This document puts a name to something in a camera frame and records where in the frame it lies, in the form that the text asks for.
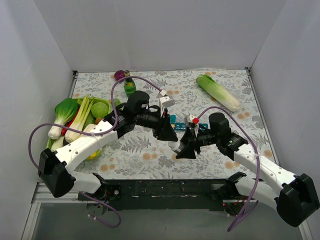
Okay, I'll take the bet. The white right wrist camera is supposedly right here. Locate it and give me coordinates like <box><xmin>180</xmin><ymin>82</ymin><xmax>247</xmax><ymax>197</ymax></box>
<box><xmin>184</xmin><ymin>115</ymin><xmax>199</xmax><ymax>128</ymax></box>

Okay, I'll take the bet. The celery stalk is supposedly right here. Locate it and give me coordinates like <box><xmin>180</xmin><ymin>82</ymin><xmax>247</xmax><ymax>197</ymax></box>
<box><xmin>64</xmin><ymin>95</ymin><xmax>93</xmax><ymax>143</ymax></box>

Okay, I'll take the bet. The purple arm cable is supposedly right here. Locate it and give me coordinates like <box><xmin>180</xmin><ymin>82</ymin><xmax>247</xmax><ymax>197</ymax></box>
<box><xmin>197</xmin><ymin>106</ymin><xmax>262</xmax><ymax>232</ymax></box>
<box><xmin>27</xmin><ymin>76</ymin><xmax>167</xmax><ymax>228</ymax></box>

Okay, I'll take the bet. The purple onion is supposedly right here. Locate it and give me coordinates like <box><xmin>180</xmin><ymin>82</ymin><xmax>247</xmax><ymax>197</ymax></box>
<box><xmin>114</xmin><ymin>70</ymin><xmax>126</xmax><ymax>81</ymax></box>

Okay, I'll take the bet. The green plastic tray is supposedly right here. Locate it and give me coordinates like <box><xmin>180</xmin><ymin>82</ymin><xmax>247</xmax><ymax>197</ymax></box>
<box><xmin>47</xmin><ymin>96</ymin><xmax>113</xmax><ymax>151</ymax></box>

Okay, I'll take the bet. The small bok choy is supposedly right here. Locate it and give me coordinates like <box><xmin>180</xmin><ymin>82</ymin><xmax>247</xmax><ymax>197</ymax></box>
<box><xmin>51</xmin><ymin>136</ymin><xmax>65</xmax><ymax>152</ymax></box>

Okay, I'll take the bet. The green glass bottle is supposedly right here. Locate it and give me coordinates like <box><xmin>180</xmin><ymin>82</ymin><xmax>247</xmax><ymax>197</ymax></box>
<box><xmin>124</xmin><ymin>70</ymin><xmax>136</xmax><ymax>97</ymax></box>

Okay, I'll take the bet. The brown mushroom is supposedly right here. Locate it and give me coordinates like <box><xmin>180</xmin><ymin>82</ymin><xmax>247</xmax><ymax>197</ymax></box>
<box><xmin>95</xmin><ymin>117</ymin><xmax>103</xmax><ymax>125</ymax></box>

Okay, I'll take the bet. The black table front rail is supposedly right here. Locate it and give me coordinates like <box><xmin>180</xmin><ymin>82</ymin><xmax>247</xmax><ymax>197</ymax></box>
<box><xmin>78</xmin><ymin>178</ymin><xmax>244</xmax><ymax>211</ymax></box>

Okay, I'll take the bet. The napa cabbage on table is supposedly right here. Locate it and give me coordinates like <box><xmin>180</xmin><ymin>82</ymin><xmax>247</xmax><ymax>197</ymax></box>
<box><xmin>196</xmin><ymin>74</ymin><xmax>241</xmax><ymax>112</ymax></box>

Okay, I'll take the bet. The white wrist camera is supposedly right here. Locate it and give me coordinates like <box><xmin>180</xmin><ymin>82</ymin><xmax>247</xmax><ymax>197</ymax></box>
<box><xmin>159</xmin><ymin>95</ymin><xmax>175</xmax><ymax>114</ymax></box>
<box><xmin>184</xmin><ymin>115</ymin><xmax>199</xmax><ymax>128</ymax></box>

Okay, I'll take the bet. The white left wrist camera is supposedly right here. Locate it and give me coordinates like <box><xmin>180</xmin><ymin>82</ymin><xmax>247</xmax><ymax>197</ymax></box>
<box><xmin>159</xmin><ymin>95</ymin><xmax>175</xmax><ymax>114</ymax></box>

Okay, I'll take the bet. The round green cabbage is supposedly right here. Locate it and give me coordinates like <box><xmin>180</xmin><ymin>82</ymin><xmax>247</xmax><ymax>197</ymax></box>
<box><xmin>90</xmin><ymin>102</ymin><xmax>109</xmax><ymax>119</ymax></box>

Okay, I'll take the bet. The green cylindrical bottle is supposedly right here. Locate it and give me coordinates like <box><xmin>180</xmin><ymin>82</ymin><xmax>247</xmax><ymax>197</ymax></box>
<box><xmin>110</xmin><ymin>98</ymin><xmax>122</xmax><ymax>107</ymax></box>

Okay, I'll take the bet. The yellow white cabbage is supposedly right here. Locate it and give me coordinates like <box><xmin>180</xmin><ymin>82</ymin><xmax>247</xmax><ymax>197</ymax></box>
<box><xmin>83</xmin><ymin>123</ymin><xmax>97</xmax><ymax>161</ymax></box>

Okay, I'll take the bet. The white pill bottle blue label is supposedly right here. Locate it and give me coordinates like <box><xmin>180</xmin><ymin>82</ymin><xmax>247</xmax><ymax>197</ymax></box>
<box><xmin>168</xmin><ymin>140</ymin><xmax>185</xmax><ymax>154</ymax></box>

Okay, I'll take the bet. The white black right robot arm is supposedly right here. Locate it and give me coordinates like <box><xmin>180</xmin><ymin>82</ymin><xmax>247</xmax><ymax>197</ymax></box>
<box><xmin>169</xmin><ymin>112</ymin><xmax>320</xmax><ymax>227</ymax></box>

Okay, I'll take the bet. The floral patterned table mat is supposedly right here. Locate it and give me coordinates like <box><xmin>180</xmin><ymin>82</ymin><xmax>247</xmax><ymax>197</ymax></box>
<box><xmin>47</xmin><ymin>69</ymin><xmax>281</xmax><ymax>180</ymax></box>

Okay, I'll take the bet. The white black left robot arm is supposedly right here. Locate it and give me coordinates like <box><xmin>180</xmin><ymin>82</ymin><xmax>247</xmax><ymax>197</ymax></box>
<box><xmin>38</xmin><ymin>90</ymin><xmax>178</xmax><ymax>198</ymax></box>

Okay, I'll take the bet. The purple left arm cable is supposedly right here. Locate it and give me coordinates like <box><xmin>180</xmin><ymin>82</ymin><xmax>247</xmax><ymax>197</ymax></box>
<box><xmin>27</xmin><ymin>76</ymin><xmax>167</xmax><ymax>228</ymax></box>

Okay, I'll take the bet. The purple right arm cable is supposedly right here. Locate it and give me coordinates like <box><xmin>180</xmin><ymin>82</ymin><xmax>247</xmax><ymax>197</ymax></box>
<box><xmin>197</xmin><ymin>106</ymin><xmax>262</xmax><ymax>232</ymax></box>

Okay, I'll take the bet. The teal weekly pill organizer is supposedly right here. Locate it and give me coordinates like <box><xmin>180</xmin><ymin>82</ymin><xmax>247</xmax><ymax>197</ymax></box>
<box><xmin>170</xmin><ymin>115</ymin><xmax>209</xmax><ymax>132</ymax></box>

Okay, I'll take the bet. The red chili pepper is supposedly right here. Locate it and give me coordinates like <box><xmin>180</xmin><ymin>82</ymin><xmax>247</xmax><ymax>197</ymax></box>
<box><xmin>61</xmin><ymin>107</ymin><xmax>81</xmax><ymax>135</ymax></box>

